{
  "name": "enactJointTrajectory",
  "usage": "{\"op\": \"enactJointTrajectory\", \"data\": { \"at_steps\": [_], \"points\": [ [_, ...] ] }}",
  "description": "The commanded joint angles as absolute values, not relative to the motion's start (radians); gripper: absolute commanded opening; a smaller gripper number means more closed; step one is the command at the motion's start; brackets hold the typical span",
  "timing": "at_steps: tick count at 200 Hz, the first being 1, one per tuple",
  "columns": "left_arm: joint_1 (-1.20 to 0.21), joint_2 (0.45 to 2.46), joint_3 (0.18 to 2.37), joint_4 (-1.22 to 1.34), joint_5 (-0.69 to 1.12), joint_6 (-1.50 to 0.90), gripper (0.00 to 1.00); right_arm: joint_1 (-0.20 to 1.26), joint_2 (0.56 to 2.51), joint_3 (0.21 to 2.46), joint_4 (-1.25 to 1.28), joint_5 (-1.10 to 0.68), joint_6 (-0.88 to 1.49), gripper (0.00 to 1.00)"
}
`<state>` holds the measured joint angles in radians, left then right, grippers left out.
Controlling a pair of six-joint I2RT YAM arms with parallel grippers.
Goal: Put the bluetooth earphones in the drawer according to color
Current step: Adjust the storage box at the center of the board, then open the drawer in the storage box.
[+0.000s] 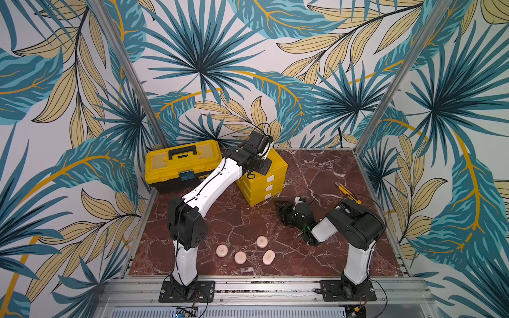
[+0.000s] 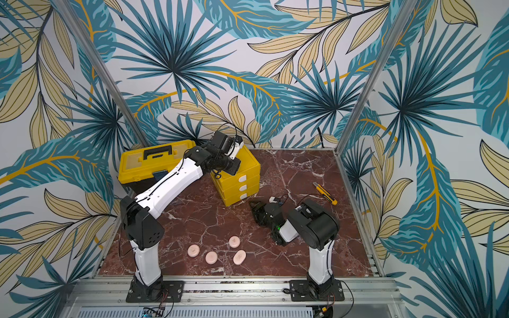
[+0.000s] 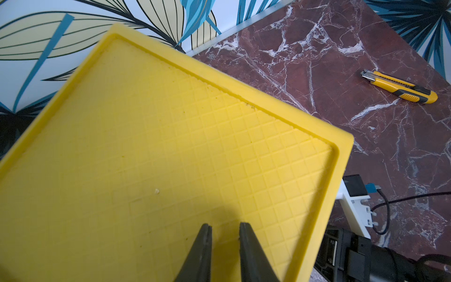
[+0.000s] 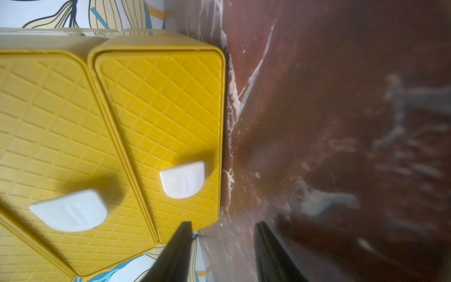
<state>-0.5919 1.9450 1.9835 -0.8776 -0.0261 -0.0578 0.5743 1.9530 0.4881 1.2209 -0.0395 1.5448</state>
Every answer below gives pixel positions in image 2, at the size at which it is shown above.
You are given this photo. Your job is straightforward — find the pink round earphone case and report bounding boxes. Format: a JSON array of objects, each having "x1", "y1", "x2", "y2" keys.
[
  {"x1": 187, "y1": 244, "x2": 200, "y2": 258},
  {"x1": 229, "y1": 236, "x2": 241, "y2": 249},
  {"x1": 205, "y1": 251, "x2": 218, "y2": 265}
]

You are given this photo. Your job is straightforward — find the pink oval earphone case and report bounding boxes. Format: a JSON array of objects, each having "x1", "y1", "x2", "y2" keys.
[{"x1": 233, "y1": 250, "x2": 247, "y2": 265}]

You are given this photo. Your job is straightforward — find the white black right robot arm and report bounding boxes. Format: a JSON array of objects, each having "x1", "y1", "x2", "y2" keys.
[{"x1": 249, "y1": 198, "x2": 339, "y2": 288}]

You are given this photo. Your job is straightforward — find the yellow plastic drawer cabinet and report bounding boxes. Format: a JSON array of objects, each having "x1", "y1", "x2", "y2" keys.
[{"x1": 210, "y1": 146, "x2": 261, "y2": 207}]

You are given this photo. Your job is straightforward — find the yellow black utility knife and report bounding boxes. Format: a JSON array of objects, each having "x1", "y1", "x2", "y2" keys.
[{"x1": 313, "y1": 182, "x2": 338, "y2": 206}]

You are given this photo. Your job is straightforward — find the yellow black plastic toolbox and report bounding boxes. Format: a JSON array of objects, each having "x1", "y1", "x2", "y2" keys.
[{"x1": 118, "y1": 140, "x2": 196, "y2": 193}]

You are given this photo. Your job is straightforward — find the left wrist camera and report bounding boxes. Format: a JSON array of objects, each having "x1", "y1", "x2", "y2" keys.
[{"x1": 210, "y1": 131, "x2": 244, "y2": 160}]

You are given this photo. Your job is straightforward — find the left aluminium frame post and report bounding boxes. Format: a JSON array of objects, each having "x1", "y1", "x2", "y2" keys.
[{"x1": 53, "y1": 0, "x2": 150, "y2": 147}]

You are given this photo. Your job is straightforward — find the aluminium frame post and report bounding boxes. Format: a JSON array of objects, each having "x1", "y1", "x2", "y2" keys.
[
  {"x1": 53, "y1": 0, "x2": 150, "y2": 147},
  {"x1": 335, "y1": 0, "x2": 417, "y2": 156}
]

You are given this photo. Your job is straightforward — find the right aluminium frame post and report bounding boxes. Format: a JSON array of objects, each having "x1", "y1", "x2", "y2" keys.
[{"x1": 335, "y1": 0, "x2": 417, "y2": 156}]

